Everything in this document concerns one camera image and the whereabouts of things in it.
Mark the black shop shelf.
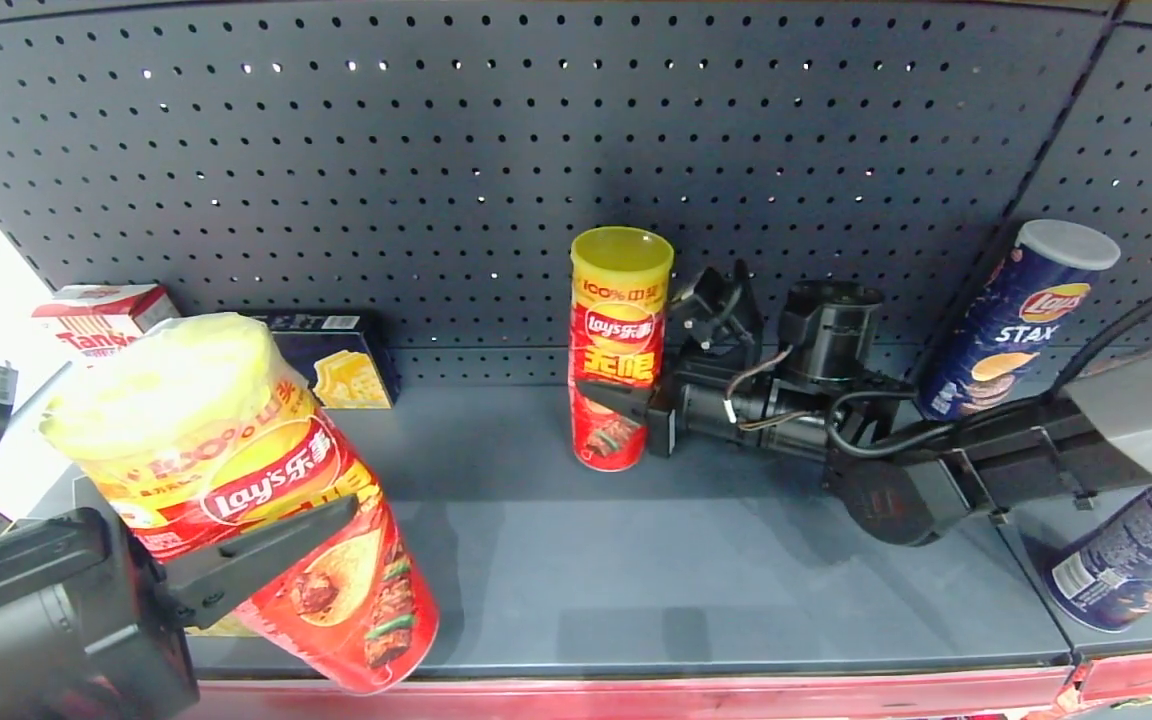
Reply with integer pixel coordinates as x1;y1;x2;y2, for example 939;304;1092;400
0;0;1152;720

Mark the red chips can yellow lid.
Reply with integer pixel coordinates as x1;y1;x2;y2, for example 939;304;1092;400
570;226;675;472

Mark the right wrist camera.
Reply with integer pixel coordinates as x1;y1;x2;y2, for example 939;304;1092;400
669;262;765;353

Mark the large red chips can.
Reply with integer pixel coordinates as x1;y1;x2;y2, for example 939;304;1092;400
39;313;440;694

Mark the black cable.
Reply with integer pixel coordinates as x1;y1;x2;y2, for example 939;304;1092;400
1051;266;1152;401

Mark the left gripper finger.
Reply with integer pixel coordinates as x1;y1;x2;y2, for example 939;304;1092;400
164;492;359;631

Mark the red and white snack box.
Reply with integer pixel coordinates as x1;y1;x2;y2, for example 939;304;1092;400
33;284;182;366

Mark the dark blue snack box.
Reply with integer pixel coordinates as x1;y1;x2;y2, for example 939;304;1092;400
246;312;402;411

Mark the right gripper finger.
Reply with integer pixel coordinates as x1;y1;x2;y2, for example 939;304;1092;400
576;378;659;427

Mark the blue chips can white lid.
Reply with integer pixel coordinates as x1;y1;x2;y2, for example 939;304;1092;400
916;220;1122;421

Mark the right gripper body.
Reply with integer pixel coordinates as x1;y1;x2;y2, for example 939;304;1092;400
644;360;834;461

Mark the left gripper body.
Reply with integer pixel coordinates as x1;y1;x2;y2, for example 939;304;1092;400
0;478;202;720

